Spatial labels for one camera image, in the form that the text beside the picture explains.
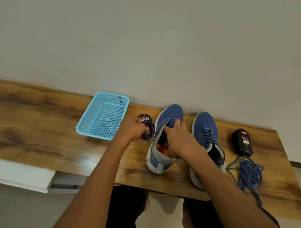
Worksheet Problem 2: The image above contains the person's left hand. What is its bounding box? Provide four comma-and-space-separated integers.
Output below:
113, 117, 146, 144

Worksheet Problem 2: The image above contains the person's right hand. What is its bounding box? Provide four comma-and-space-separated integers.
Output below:
163, 119, 208, 160

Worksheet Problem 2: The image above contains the dark navy shoelace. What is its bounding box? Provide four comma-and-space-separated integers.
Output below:
140, 122, 156, 143

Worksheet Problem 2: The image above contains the blue unlaced sneaker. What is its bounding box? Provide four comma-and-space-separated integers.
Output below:
146, 104, 184, 175

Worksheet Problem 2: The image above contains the person's left forearm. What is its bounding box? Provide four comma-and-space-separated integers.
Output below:
53, 138, 132, 228

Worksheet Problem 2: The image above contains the person's right forearm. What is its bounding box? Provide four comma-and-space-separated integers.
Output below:
188, 147, 280, 228

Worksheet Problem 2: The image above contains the round black shoe polish tin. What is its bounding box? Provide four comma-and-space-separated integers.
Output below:
138, 114, 153, 125

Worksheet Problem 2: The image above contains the blue laced sneaker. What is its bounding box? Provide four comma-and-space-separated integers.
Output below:
189, 112, 226, 190

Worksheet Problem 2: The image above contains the light blue plastic basket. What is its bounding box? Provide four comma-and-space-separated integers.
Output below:
75, 91, 130, 141

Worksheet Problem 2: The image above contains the black shoe polish bottle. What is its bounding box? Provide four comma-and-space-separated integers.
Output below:
232, 128, 253, 157

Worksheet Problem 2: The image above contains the person's left leg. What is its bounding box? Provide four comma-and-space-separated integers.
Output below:
106, 185, 150, 228

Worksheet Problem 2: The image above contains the person's leg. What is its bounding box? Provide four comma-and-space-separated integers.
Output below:
106, 185, 150, 228
182, 198, 224, 228

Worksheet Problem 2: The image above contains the person's right leg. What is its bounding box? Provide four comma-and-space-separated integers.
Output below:
182, 198, 224, 228

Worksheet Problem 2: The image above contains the blue shoelace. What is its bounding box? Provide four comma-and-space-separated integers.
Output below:
225, 156, 264, 207

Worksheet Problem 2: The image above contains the white drawer cabinet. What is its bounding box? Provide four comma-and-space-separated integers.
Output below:
0, 159, 88, 194

